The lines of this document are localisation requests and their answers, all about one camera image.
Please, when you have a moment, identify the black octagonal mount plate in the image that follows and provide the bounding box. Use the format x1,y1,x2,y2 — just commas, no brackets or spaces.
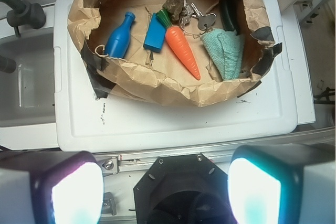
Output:
133,153,236,223

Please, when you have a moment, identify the white plastic bin lid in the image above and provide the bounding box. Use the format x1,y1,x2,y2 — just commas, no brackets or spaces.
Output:
54,0,298,152

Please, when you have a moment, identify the silver corner bracket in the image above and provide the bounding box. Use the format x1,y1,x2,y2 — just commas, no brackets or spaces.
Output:
102,192,117,216

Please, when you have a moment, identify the dark grey faucet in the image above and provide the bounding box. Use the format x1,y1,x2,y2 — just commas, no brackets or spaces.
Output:
1,0,46,37

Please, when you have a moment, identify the blue rectangular block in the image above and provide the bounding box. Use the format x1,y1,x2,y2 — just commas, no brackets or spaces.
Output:
143,13,166,53

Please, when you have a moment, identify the brown rock keychain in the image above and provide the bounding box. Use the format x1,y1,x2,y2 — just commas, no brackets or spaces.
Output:
162,0,183,23

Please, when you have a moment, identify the dark green curved object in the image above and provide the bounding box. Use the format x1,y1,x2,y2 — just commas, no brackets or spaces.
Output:
219,0,239,34

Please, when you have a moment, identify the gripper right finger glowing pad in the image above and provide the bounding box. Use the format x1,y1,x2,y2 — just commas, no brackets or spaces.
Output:
227,144,336,224

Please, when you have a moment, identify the blue toy bottle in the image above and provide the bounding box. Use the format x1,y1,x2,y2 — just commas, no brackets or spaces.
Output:
104,12,135,58

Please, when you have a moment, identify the orange toy carrot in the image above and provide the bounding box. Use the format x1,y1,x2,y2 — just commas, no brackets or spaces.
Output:
156,9,201,80

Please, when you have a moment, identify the bunch of silver keys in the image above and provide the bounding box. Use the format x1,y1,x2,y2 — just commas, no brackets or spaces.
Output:
178,0,217,33

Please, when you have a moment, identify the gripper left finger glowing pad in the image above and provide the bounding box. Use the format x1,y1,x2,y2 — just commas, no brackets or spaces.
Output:
0,151,104,224

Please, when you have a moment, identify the aluminium extrusion rail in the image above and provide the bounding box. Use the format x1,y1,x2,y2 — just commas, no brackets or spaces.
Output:
94,126,335,176

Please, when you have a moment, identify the light blue cloth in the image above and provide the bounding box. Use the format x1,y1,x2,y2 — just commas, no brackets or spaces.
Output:
201,28,245,81

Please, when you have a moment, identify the brown paper bag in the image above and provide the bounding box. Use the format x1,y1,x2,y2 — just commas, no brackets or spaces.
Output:
68,0,282,107

